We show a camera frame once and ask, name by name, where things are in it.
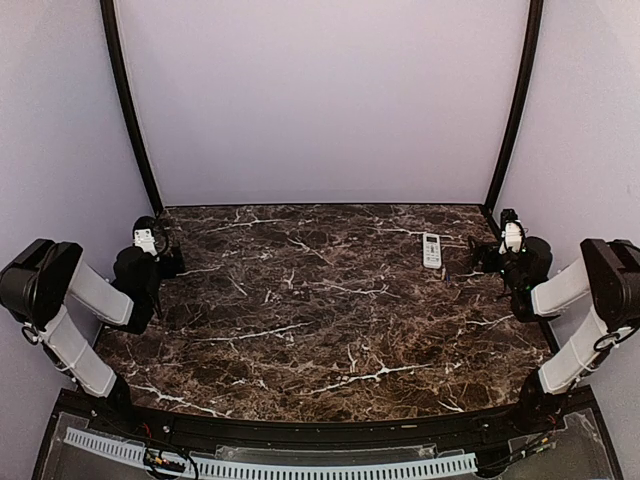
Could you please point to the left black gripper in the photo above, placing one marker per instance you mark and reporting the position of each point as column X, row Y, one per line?
column 169, row 269

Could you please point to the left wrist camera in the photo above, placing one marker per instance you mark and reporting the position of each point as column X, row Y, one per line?
column 143, row 234

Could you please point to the left black frame post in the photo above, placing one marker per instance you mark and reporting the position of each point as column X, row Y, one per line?
column 123, row 89

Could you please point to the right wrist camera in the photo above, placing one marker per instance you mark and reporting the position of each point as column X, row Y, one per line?
column 512, row 232

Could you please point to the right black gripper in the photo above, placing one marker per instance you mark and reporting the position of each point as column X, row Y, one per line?
column 478, row 253

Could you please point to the black frame post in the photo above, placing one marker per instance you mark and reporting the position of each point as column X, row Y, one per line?
column 123, row 89
column 525, row 70

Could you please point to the white remote control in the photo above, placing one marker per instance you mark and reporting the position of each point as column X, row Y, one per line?
column 431, row 251

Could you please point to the right black frame post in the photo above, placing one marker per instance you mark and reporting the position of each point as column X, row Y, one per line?
column 525, row 70

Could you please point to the white slotted cable duct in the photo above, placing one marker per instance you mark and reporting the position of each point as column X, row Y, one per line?
column 253, row 463

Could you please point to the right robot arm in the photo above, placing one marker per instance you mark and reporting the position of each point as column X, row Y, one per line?
column 598, row 291

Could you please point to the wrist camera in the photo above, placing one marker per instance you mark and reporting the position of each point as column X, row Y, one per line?
column 143, row 234
column 512, row 232

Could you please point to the black front rail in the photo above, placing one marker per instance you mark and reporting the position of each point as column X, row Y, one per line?
column 466, row 429

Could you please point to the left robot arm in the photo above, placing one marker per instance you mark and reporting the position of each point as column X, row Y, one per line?
column 61, row 301

